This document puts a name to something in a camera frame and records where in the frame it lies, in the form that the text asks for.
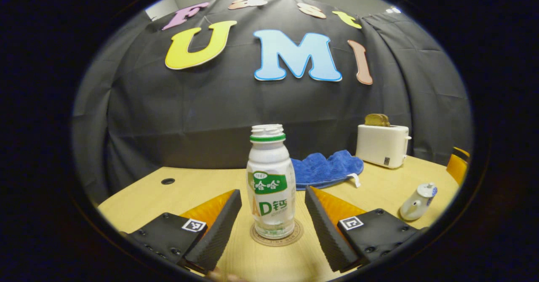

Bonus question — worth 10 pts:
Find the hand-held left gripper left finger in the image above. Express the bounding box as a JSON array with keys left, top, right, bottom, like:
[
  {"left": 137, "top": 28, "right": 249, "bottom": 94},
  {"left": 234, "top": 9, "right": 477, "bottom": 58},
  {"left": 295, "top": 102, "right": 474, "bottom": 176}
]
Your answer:
[{"left": 126, "top": 189, "right": 243, "bottom": 274}]

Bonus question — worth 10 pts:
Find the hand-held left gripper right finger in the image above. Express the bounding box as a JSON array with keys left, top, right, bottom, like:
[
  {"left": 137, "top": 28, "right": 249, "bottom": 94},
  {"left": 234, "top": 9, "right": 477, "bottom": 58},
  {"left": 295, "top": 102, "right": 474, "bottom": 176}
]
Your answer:
[{"left": 304, "top": 185, "right": 422, "bottom": 273}]

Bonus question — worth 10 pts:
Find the round brown coaster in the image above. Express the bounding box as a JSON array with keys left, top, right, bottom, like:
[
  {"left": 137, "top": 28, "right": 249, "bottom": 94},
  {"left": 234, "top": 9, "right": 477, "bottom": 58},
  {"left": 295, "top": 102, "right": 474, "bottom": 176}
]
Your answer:
[{"left": 250, "top": 219, "right": 304, "bottom": 247}]

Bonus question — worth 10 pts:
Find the white green-label water bottle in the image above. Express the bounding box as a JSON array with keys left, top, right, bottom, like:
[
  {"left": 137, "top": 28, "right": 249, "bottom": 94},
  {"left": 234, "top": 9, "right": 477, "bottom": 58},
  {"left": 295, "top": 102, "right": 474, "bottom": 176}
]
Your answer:
[{"left": 246, "top": 124, "right": 296, "bottom": 239}]

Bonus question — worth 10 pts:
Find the blue towel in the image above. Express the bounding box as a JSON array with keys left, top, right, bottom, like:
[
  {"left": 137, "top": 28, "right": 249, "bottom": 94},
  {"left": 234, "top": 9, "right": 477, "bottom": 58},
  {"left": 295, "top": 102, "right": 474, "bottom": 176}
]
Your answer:
[{"left": 291, "top": 149, "right": 365, "bottom": 191}]

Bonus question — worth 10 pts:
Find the white toaster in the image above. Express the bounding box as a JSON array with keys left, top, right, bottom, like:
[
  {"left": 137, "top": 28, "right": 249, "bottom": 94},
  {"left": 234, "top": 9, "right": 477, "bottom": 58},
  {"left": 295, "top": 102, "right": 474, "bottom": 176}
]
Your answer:
[{"left": 356, "top": 124, "right": 412, "bottom": 169}]

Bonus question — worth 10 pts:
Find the black backdrop cloth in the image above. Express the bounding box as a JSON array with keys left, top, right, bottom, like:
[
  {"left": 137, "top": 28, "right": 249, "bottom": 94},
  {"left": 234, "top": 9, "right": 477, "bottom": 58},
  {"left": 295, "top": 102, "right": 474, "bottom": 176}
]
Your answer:
[{"left": 72, "top": 0, "right": 472, "bottom": 202}]

